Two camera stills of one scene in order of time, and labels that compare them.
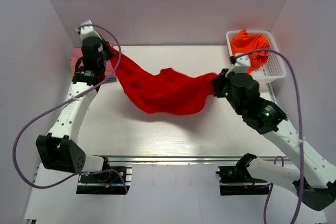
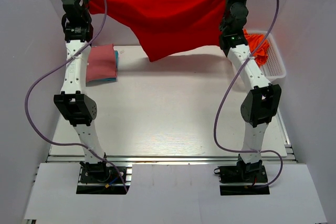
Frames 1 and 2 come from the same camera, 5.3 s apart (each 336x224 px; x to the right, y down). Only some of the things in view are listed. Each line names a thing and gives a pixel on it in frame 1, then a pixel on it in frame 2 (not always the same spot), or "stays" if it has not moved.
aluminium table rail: (181, 159) stays
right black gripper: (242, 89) → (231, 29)
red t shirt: (169, 92) → (164, 23)
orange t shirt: (243, 43) stays
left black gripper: (109, 54) → (86, 0)
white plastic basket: (273, 67) stays
